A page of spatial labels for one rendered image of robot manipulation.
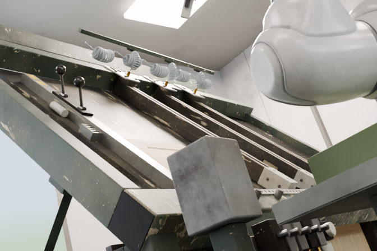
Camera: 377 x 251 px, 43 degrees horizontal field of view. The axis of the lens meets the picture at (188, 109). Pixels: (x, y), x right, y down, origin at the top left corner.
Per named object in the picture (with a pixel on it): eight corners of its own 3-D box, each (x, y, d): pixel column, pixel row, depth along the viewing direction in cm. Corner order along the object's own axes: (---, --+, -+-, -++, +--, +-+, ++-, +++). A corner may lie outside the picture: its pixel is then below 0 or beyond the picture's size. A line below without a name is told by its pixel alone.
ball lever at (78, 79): (80, 115, 167) (77, 80, 160) (74, 110, 169) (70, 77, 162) (90, 111, 169) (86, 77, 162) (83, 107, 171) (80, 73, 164)
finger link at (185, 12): (193, -1, 166) (193, -1, 165) (188, 19, 167) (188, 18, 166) (185, -3, 167) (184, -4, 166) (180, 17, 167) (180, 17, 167)
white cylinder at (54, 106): (47, 108, 171) (59, 117, 166) (50, 100, 170) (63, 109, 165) (55, 109, 173) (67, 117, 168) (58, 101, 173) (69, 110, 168)
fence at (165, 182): (183, 204, 132) (188, 191, 132) (19, 82, 191) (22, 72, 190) (194, 204, 136) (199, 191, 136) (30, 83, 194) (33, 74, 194)
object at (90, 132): (90, 140, 154) (93, 132, 153) (77, 131, 158) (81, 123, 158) (99, 142, 157) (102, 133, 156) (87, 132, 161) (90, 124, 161)
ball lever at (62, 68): (62, 102, 174) (58, 68, 167) (56, 98, 176) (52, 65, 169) (71, 98, 176) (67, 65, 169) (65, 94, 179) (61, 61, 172)
